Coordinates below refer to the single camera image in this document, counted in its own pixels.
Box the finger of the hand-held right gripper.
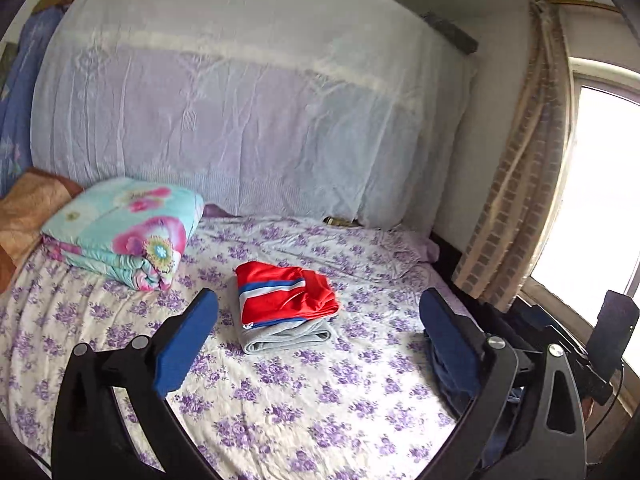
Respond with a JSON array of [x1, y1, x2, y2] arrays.
[[510, 302, 588, 361]]

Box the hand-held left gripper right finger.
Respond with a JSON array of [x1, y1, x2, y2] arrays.
[[419, 287, 587, 480]]

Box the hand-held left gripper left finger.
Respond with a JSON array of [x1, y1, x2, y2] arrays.
[[51, 287, 221, 480]]

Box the navy blue pants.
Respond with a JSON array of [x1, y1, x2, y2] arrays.
[[425, 330, 531, 466]]

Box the gray pants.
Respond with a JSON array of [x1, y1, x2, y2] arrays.
[[227, 275, 335, 356]]

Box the red pants with striped waistband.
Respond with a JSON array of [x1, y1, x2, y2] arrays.
[[234, 261, 341, 328]]

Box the lavender pillow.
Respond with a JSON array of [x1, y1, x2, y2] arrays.
[[380, 227, 441, 281]]

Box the bed with purple floral sheet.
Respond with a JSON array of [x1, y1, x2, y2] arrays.
[[0, 215, 501, 480]]

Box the beige checked curtain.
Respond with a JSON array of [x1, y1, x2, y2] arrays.
[[452, 0, 576, 313]]

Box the folded floral quilt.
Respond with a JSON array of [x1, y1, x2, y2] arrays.
[[41, 177, 205, 292]]

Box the window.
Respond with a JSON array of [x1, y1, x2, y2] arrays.
[[520, 55, 640, 361]]

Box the brown pillow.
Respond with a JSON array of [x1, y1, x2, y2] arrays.
[[0, 167, 83, 293]]

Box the white lace cover cloth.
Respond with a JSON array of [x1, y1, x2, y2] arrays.
[[30, 0, 478, 233]]

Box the blue patterned cloth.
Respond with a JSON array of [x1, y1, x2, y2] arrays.
[[0, 5, 66, 196]]

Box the black cable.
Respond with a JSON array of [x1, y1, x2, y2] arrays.
[[585, 360, 628, 438]]

